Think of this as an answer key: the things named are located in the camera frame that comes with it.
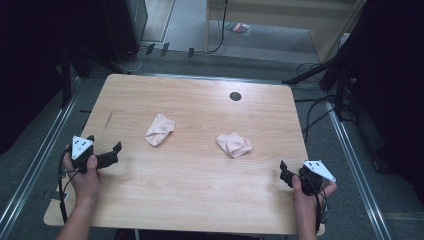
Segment pink sock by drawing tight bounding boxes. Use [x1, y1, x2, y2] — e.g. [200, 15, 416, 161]
[215, 131, 254, 160]
[144, 113, 177, 148]

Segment dark cabinet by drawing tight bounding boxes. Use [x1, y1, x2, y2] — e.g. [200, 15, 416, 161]
[102, 0, 149, 64]

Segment black curtain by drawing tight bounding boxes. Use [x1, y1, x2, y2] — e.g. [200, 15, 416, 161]
[344, 0, 424, 203]
[0, 0, 113, 157]

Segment hanging black cable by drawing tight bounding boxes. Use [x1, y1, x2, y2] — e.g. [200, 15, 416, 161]
[205, 0, 230, 55]

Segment grey tape piece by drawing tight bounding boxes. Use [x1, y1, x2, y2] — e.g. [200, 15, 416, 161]
[49, 189, 70, 202]

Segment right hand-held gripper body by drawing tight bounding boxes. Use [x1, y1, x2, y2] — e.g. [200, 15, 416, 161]
[298, 159, 337, 196]

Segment colourful packet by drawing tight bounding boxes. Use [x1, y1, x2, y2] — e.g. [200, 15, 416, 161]
[224, 21, 252, 36]

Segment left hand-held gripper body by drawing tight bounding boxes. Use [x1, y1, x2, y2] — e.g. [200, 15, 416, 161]
[70, 134, 98, 174]

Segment person's left hand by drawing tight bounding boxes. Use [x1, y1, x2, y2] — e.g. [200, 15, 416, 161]
[63, 153, 102, 205]

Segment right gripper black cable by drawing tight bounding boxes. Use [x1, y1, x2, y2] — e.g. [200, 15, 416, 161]
[306, 174, 330, 233]

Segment black floor cables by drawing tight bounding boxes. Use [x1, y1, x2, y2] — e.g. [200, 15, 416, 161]
[294, 61, 338, 145]

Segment white floor cable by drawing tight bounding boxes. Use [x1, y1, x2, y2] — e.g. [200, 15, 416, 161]
[116, 46, 148, 75]

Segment metal floor rail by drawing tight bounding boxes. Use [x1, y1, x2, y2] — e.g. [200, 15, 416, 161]
[325, 101, 392, 240]
[0, 94, 80, 236]

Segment person's right hand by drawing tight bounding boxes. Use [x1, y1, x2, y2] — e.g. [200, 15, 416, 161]
[292, 175, 338, 214]

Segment black metal stand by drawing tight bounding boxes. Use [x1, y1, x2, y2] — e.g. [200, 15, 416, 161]
[282, 49, 356, 122]
[59, 42, 129, 108]

